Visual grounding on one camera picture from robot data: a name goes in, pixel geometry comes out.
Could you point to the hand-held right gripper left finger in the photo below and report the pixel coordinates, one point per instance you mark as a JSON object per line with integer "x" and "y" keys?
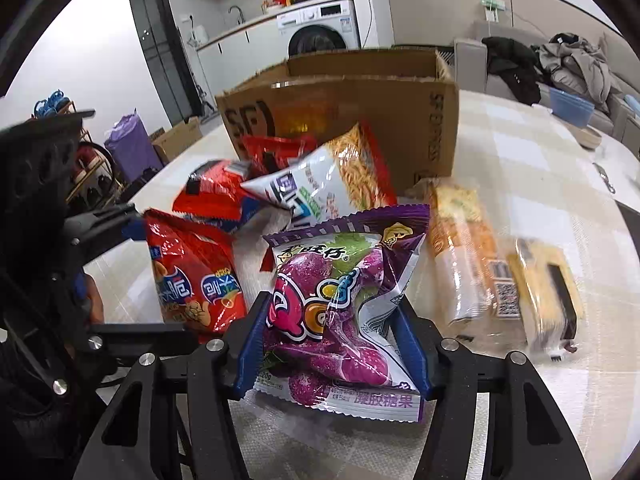
{"x": 250, "y": 350}

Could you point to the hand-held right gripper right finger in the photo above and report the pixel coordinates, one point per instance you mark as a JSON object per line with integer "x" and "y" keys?
{"x": 412, "y": 355}

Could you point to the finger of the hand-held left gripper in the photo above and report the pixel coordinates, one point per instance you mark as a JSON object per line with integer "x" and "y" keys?
{"x": 131, "y": 227}
{"x": 150, "y": 336}

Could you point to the red snack bag blue print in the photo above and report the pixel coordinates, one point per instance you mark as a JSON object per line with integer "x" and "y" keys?
{"x": 190, "y": 270}

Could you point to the purple candy packet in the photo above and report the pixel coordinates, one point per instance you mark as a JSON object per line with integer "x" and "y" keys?
{"x": 325, "y": 285}

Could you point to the clear bread packet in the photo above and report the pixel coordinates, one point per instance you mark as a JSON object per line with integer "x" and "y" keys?
{"x": 465, "y": 255}

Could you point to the yellow cake packet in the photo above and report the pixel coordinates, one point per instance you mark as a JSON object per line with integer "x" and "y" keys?
{"x": 540, "y": 295}

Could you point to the red noodle snack packet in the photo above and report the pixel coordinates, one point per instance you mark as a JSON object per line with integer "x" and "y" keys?
{"x": 272, "y": 152}

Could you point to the white and orange snack bag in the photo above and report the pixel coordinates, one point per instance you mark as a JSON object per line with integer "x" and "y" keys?
{"x": 320, "y": 180}

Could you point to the brown cardboard box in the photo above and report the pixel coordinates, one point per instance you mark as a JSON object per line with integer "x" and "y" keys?
{"x": 350, "y": 105}

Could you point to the person's left hand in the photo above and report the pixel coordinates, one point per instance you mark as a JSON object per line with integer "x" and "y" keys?
{"x": 94, "y": 300}

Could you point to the wooden shoe rack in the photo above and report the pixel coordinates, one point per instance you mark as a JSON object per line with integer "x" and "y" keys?
{"x": 95, "y": 170}

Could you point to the purple bag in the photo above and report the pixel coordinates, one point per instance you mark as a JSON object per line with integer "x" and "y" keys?
{"x": 132, "y": 147}

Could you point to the small cardboard floor box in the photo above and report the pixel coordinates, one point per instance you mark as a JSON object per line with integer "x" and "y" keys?
{"x": 180, "y": 137}

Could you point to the blue shoes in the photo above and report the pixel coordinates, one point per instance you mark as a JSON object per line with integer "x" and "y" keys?
{"x": 50, "y": 102}

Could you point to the dark glass door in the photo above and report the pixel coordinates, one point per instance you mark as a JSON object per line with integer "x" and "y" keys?
{"x": 160, "y": 50}

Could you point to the white counter cabinet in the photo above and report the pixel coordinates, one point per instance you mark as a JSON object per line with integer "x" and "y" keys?
{"x": 235, "y": 60}

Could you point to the white countertop container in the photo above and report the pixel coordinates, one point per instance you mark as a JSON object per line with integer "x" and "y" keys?
{"x": 200, "y": 35}

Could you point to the checked tablecloth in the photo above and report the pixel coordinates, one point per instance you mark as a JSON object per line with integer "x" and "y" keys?
{"x": 525, "y": 160}

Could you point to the metal faucet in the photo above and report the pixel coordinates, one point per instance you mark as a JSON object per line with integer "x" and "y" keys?
{"x": 239, "y": 12}

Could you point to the bunch of keys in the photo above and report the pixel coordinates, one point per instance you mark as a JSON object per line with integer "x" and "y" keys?
{"x": 605, "y": 177}

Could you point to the pile of colourful packets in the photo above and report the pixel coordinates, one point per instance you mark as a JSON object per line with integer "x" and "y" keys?
{"x": 279, "y": 1}

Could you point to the white washing machine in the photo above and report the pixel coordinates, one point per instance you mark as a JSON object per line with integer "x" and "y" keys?
{"x": 320, "y": 30}

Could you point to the wooden bowl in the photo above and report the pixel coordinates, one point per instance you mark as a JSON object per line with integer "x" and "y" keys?
{"x": 590, "y": 137}

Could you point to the blue plastic container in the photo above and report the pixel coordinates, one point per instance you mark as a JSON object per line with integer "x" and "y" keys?
{"x": 572, "y": 107}

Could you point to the grey sofa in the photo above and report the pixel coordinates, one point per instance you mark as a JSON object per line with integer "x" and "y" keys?
{"x": 470, "y": 65}

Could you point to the black jacket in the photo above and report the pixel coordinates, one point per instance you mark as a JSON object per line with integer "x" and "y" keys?
{"x": 510, "y": 65}

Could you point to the grey clothes pile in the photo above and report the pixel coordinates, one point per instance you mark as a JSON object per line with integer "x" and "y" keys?
{"x": 575, "y": 67}

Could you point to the white wall outlet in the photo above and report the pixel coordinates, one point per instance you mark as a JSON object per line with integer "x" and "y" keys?
{"x": 491, "y": 9}

